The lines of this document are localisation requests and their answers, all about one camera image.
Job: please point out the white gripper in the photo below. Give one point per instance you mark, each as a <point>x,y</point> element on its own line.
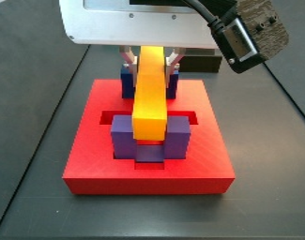
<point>113,22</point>

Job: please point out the yellow long bar block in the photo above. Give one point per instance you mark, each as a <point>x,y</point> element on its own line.
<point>150,106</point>

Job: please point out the red puzzle base board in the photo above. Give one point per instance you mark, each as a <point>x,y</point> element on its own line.
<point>96,173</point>

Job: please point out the dark blue U-shaped block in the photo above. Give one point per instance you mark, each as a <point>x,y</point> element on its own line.
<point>129,89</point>

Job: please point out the black U-shaped block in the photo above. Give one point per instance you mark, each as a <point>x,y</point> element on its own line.
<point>201,60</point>

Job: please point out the purple U-shaped block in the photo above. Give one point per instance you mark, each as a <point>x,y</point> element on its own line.
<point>173,148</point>

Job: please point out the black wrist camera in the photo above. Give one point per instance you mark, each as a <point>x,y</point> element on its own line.
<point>249,34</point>

